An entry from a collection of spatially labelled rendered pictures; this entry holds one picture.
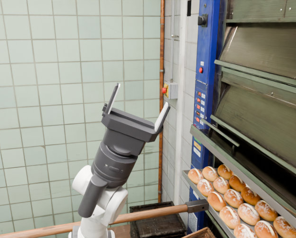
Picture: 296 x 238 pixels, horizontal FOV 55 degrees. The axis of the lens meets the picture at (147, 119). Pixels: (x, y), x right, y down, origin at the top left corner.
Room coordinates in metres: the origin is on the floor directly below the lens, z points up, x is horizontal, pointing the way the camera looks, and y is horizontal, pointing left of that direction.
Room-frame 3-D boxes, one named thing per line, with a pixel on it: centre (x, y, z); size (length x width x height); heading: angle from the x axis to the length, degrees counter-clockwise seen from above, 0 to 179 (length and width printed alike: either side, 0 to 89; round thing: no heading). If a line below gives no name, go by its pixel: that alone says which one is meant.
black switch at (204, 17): (1.46, -0.26, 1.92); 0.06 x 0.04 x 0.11; 14
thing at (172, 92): (1.90, -0.16, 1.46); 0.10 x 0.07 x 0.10; 14
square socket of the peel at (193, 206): (0.97, -0.20, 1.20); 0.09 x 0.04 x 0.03; 105
